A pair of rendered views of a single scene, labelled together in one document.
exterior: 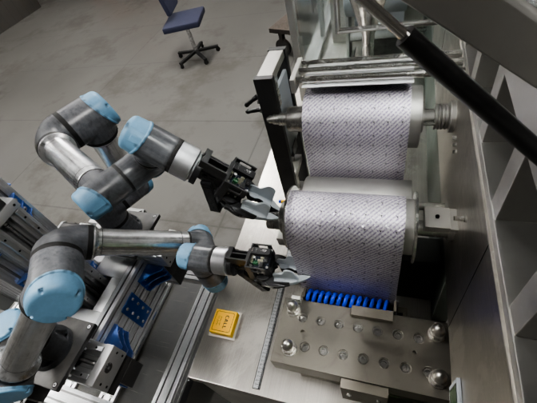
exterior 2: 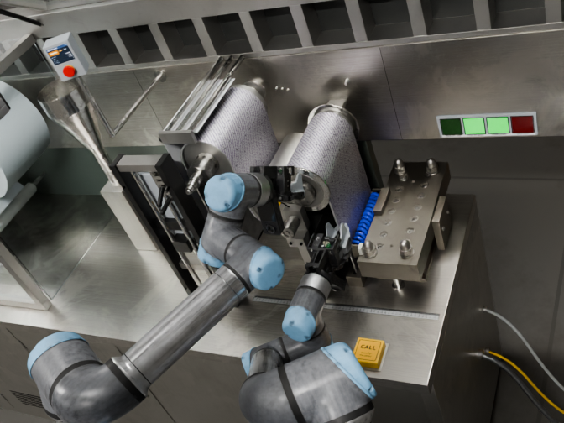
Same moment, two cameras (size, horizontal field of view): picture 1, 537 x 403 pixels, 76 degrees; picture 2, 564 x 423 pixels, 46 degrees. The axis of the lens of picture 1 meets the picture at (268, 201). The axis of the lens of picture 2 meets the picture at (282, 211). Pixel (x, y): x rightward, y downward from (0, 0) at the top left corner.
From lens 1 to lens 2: 1.39 m
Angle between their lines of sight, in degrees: 58
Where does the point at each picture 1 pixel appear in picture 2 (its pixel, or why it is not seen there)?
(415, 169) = not seen: hidden behind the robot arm
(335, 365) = (422, 222)
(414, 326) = (394, 180)
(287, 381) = (431, 292)
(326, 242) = (335, 164)
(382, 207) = (321, 122)
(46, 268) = (317, 356)
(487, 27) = not seen: outside the picture
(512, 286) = (404, 35)
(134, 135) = (234, 178)
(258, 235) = (258, 336)
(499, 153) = (324, 41)
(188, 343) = not seen: outside the picture
